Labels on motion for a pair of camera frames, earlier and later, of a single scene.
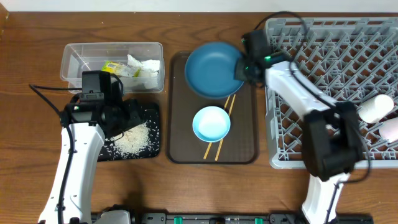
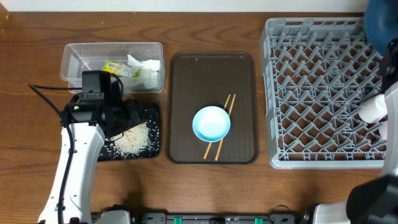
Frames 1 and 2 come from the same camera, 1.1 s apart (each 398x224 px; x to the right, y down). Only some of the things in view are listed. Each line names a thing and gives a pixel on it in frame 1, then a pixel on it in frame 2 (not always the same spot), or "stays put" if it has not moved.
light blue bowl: (211, 124) stays put
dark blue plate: (210, 70) to (381, 23)
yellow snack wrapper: (120, 68) stays put
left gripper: (131, 112) stays put
